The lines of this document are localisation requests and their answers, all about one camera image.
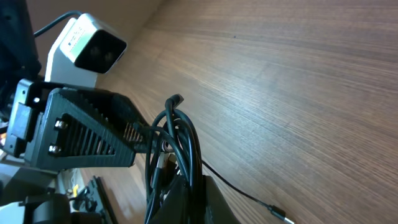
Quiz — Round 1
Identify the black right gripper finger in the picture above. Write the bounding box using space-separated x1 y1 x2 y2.
149 175 239 224

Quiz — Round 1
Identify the black usb cable one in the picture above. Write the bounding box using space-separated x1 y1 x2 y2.
143 94 205 224

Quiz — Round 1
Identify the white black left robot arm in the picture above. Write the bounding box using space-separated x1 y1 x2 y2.
1 1 149 171

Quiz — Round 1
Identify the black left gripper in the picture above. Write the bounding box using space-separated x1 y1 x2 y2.
4 79 148 170

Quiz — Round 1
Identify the black left camera cable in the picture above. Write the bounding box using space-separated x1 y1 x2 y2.
33 10 83 38

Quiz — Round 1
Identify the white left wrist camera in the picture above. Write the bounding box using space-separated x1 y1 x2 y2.
44 13 127 88

